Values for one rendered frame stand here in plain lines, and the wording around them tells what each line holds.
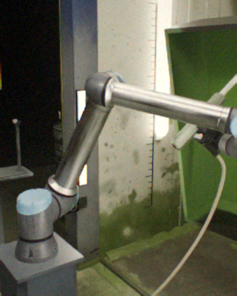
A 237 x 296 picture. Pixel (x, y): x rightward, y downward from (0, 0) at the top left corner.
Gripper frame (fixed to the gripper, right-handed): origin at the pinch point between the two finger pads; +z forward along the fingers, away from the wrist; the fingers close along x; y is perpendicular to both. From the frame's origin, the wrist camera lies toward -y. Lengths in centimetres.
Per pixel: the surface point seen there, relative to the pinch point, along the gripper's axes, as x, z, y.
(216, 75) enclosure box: 48, 54, 21
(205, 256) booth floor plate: -38, 69, 124
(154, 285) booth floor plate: -74, 51, 87
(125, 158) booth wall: -23, 101, 36
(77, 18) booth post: 19, 93, -55
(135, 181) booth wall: -31, 103, 56
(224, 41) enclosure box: 61, 46, 6
